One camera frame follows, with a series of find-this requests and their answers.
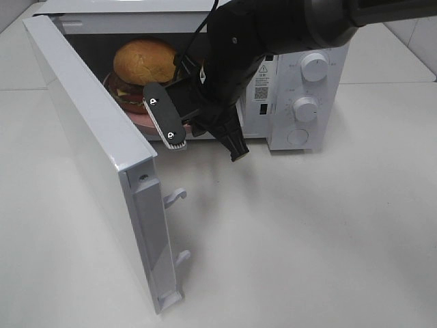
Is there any warning label sticker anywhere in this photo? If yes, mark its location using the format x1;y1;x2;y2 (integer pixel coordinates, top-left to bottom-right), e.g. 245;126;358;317
252;61;273;101

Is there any white microwave door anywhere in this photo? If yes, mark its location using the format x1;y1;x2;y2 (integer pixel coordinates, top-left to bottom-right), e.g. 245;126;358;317
23;16;191;314

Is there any burger with sesame bun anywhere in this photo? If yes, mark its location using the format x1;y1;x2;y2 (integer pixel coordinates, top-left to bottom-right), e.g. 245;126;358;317
104;38;177;115

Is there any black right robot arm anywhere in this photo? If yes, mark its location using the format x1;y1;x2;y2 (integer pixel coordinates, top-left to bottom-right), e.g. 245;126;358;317
156;1;436;161

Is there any upper white power knob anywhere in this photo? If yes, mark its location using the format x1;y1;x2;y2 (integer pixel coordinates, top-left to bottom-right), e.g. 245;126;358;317
300;53;329;82

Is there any white microwave oven body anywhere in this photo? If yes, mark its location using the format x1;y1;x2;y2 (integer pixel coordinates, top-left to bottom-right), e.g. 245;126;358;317
32;1;348;150

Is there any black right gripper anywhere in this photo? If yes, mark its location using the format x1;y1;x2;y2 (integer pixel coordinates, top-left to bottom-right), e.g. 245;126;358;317
160;61;261;161

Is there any lower white timer knob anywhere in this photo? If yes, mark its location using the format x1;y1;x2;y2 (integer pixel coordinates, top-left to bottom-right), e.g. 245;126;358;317
292;97;318;122

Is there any round white door button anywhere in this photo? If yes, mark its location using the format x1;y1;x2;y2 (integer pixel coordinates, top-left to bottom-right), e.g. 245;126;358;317
287;128;309;146

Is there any pink round plate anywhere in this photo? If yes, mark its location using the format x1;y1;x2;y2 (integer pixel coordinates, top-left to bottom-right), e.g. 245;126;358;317
102;70;192;140

